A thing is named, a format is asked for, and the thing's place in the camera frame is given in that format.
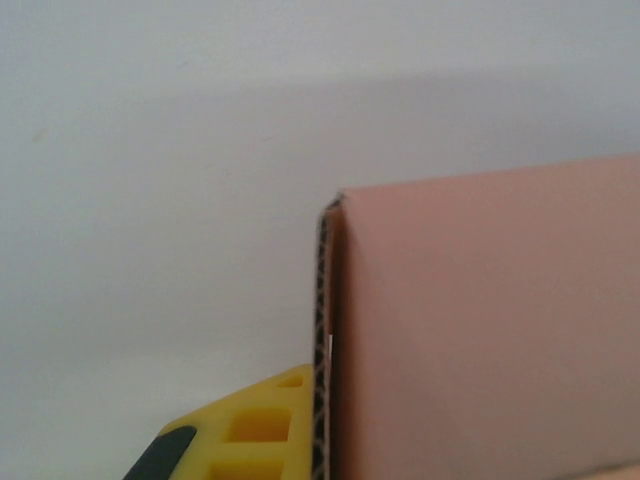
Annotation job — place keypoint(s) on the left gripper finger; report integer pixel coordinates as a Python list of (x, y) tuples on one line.
[(260, 430)]

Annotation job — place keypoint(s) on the pink cardboard box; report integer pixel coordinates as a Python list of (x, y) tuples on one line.
[(490, 330)]

